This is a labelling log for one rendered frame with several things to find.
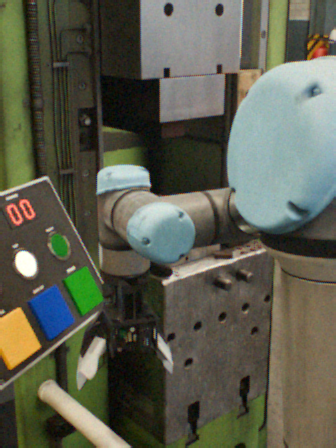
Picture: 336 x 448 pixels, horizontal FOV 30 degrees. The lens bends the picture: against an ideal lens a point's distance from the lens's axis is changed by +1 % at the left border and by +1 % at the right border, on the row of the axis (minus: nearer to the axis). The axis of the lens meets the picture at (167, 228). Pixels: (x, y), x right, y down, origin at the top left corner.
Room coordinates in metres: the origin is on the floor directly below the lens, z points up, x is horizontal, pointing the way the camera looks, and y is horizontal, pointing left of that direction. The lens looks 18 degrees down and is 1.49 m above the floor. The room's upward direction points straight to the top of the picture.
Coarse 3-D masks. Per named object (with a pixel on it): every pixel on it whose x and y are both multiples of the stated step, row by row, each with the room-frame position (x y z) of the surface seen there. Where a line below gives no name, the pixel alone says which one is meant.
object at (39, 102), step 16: (32, 0) 1.34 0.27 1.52; (32, 16) 1.34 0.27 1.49; (32, 32) 1.34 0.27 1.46; (32, 48) 1.34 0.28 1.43; (32, 64) 1.34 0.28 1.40; (32, 80) 1.34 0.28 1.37; (32, 96) 1.35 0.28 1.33; (48, 176) 1.35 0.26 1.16; (64, 352) 1.36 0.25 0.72; (64, 368) 1.36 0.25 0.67; (64, 384) 1.36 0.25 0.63; (48, 432) 1.34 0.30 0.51; (64, 432) 1.33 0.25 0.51
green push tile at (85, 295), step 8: (80, 272) 1.09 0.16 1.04; (88, 272) 1.11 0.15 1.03; (64, 280) 1.05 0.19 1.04; (72, 280) 1.06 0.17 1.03; (80, 280) 1.08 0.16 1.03; (88, 280) 1.09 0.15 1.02; (72, 288) 1.05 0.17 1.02; (80, 288) 1.07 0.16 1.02; (88, 288) 1.08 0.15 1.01; (96, 288) 1.10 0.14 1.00; (72, 296) 1.04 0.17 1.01; (80, 296) 1.05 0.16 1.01; (88, 296) 1.07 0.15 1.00; (96, 296) 1.09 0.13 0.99; (80, 304) 1.04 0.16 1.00; (88, 304) 1.06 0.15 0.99; (96, 304) 1.07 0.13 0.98; (80, 312) 1.03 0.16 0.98
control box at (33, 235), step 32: (32, 192) 1.12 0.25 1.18; (0, 224) 1.02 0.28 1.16; (32, 224) 1.08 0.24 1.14; (64, 224) 1.14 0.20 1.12; (0, 256) 0.97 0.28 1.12; (32, 256) 1.03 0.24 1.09; (64, 256) 1.09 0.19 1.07; (0, 288) 0.93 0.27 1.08; (32, 288) 0.99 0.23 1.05; (64, 288) 1.04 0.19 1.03; (32, 320) 0.94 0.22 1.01; (0, 384) 0.83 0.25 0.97
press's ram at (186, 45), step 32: (128, 0) 1.40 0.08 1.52; (160, 0) 1.40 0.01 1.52; (192, 0) 1.46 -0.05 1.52; (224, 0) 1.52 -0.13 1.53; (128, 32) 1.40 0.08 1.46; (160, 32) 1.40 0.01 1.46; (192, 32) 1.46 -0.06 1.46; (224, 32) 1.52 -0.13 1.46; (128, 64) 1.40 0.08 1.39; (160, 64) 1.40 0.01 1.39; (192, 64) 1.46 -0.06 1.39; (224, 64) 1.53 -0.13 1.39
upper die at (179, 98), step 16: (112, 80) 1.54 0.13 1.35; (128, 80) 1.49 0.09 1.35; (144, 80) 1.44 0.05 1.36; (160, 80) 1.40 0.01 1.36; (176, 80) 1.43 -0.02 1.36; (192, 80) 1.46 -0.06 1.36; (208, 80) 1.49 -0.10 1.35; (224, 80) 1.53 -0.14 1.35; (112, 96) 1.54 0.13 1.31; (128, 96) 1.49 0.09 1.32; (144, 96) 1.44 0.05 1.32; (160, 96) 1.40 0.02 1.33; (176, 96) 1.43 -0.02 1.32; (192, 96) 1.46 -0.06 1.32; (208, 96) 1.49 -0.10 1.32; (112, 112) 1.54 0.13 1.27; (128, 112) 1.49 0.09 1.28; (144, 112) 1.44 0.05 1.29; (160, 112) 1.40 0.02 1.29; (176, 112) 1.43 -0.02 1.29; (192, 112) 1.46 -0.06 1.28; (208, 112) 1.49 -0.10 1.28
